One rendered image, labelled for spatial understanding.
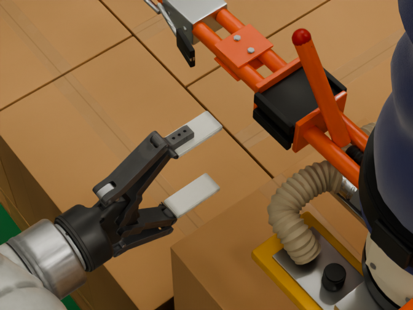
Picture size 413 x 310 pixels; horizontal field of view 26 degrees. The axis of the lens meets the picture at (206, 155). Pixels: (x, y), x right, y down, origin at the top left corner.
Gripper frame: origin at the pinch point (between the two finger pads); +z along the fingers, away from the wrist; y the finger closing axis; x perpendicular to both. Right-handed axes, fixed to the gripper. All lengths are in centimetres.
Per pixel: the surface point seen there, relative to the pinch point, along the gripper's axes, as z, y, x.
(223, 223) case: 5.6, 26.7, -2.6
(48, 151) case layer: 3, 68, -57
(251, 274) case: 3.4, 26.6, 6.6
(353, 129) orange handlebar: 16.1, -1.7, 9.0
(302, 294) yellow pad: 0.8, 10.3, 18.2
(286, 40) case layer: 64, 68, -49
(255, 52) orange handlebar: 14.4, -1.9, -7.9
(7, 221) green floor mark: -5, 122, -80
